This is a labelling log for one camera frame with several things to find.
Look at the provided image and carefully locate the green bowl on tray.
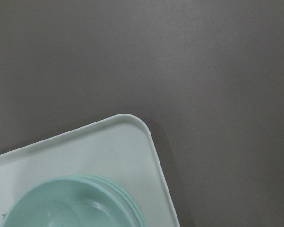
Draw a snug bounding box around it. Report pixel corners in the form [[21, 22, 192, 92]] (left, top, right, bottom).
[[85, 174, 144, 227]]

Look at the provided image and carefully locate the green bowl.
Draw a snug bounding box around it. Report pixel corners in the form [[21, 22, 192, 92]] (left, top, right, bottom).
[[2, 178, 136, 227], [80, 175, 139, 227], [85, 174, 144, 227]]

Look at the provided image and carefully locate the cream rectangular tray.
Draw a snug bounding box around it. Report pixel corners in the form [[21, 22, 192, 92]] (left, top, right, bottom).
[[0, 114, 179, 227]]

